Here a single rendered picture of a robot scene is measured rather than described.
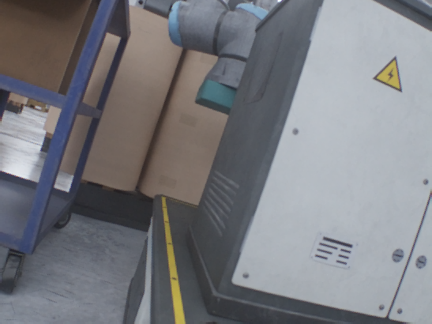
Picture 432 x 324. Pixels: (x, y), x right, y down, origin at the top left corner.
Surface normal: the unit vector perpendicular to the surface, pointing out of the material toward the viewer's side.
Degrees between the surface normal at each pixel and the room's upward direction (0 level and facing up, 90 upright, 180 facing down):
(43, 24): 90
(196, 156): 90
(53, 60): 90
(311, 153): 90
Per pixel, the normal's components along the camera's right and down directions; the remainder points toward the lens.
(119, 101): 0.29, 0.09
